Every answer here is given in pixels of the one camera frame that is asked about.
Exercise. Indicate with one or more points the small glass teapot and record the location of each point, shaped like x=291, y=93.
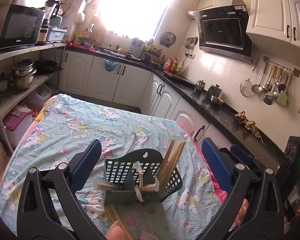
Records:
x=199, y=86

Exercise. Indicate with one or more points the metal kettle on counter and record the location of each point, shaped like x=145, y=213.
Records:
x=213, y=90

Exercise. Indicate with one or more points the dark green perforated utensil basket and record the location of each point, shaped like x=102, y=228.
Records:
x=120, y=171

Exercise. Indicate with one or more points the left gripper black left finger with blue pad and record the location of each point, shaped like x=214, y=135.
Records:
x=37, y=217

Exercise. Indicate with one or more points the stacked steel pots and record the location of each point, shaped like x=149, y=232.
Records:
x=22, y=74

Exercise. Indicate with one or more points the pink lidded storage bin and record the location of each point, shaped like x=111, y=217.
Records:
x=16, y=123

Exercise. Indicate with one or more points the hanging metal ladle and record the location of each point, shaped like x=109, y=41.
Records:
x=256, y=88

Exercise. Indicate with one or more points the wooden chopstick pair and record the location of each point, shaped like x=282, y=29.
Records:
x=147, y=182

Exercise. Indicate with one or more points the ginger root on counter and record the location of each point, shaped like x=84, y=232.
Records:
x=248, y=125

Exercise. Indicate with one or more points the blue bag on cabinet door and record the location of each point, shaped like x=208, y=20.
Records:
x=110, y=65

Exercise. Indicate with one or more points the black kitchen countertop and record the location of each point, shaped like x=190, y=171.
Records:
x=222, y=117

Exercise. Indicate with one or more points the wooden chopsticks in basket right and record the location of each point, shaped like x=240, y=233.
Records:
x=169, y=162

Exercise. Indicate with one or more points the hanging wire strainer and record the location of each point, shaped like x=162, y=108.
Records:
x=245, y=86

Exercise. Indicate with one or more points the black range hood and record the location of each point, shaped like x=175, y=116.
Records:
x=222, y=29

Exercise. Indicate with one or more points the blender on shelf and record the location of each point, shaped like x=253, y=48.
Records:
x=51, y=10

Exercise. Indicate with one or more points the wooden chopsticks in basket left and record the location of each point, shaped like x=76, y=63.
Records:
x=106, y=186

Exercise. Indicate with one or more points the black box with green light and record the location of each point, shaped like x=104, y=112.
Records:
x=289, y=170

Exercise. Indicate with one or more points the loose wooden chopsticks on table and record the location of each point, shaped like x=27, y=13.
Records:
x=115, y=216

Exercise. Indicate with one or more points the green hanging spatula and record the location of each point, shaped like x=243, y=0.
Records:
x=282, y=98

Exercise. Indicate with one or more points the round wall ventilation fan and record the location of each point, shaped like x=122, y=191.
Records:
x=167, y=39

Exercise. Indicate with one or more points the wooden chopsticks in basket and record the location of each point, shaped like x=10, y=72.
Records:
x=106, y=186
x=169, y=162

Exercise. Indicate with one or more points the Hello Kitty patterned tablecloth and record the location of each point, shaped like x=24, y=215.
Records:
x=70, y=125

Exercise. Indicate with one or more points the black microwave oven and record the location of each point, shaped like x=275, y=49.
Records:
x=19, y=26

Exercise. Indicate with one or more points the white upper wall cabinet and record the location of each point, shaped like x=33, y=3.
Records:
x=276, y=19

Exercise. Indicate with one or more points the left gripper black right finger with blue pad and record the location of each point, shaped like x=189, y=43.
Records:
x=253, y=208

